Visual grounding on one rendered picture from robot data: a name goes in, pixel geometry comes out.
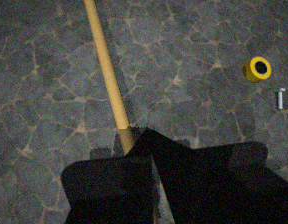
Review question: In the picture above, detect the yellow ring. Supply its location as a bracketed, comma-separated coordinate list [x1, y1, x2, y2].
[243, 57, 271, 82]

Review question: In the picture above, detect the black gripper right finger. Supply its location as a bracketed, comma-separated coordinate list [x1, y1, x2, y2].
[149, 130, 268, 224]

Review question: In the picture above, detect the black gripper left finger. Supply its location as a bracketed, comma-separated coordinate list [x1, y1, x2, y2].
[61, 130, 154, 224]

